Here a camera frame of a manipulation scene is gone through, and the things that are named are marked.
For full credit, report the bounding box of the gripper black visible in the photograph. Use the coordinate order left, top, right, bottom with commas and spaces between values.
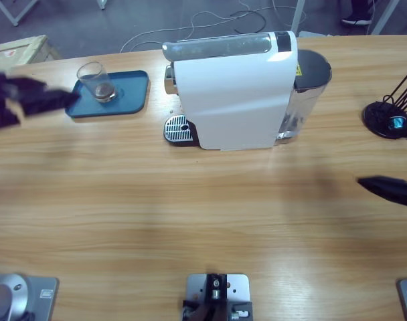
0, 70, 81, 130

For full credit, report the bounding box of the clear drinking glass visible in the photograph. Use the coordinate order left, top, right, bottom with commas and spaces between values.
76, 61, 118, 104

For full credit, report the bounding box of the white capsule coffee machine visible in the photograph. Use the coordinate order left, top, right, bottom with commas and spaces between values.
162, 30, 300, 151

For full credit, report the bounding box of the wooden crate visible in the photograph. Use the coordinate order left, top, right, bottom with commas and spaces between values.
0, 34, 62, 73

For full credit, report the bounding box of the blue plastic tray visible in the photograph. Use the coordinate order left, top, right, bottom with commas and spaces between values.
64, 70, 151, 119

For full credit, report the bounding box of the clear water tank black lid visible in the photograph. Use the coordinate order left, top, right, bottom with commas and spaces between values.
276, 49, 333, 144

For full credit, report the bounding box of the white slanted metal leg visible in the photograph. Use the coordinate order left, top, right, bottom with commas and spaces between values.
370, 0, 400, 35

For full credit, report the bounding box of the black sneaker white sole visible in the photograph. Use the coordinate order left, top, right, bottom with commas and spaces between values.
341, 13, 372, 26

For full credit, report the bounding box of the dark trouser leg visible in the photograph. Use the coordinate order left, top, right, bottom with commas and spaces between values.
350, 0, 374, 19

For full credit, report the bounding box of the black wire capsule holder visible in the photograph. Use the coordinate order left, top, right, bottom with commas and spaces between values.
362, 60, 407, 140

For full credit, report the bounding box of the white metal table frame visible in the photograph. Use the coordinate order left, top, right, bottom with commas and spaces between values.
0, 0, 40, 27

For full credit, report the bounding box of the white floor cable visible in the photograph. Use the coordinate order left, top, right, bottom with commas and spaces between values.
118, 9, 231, 54

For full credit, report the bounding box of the white metal post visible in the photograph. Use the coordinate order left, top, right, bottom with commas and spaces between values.
291, 0, 307, 33

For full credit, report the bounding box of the black floor cable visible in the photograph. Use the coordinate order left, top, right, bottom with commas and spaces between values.
229, 9, 268, 35

